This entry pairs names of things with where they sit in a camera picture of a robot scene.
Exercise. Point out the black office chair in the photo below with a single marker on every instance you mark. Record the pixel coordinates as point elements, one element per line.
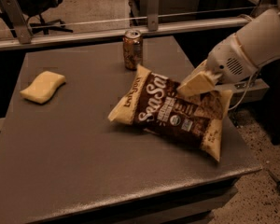
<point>35,8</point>

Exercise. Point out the yellow sponge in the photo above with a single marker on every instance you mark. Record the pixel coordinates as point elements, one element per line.
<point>43,87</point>

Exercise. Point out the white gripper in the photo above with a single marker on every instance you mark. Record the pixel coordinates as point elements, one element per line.
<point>224,59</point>

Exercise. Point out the orange soda can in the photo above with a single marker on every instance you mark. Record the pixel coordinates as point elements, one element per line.
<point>132,49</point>

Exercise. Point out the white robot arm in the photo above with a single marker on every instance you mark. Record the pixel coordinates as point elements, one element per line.
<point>261,38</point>

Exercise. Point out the brown sea salt chip bag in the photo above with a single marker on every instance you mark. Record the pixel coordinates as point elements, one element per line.
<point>153,104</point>

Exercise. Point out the metal guard rail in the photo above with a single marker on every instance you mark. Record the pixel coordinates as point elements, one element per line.
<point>93,20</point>

